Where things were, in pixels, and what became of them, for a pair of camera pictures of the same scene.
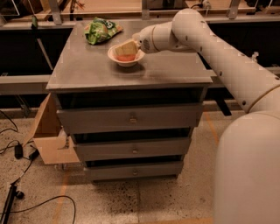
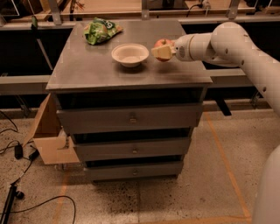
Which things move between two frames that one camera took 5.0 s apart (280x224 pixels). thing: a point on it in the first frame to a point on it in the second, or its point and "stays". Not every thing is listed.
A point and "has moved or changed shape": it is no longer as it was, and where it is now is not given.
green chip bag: [99, 30] stays
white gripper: [144, 40] to [181, 48]
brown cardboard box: [53, 144] stays
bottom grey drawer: [134, 170] stays
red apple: [126, 58] has moved or changed shape
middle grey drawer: [135, 150] stays
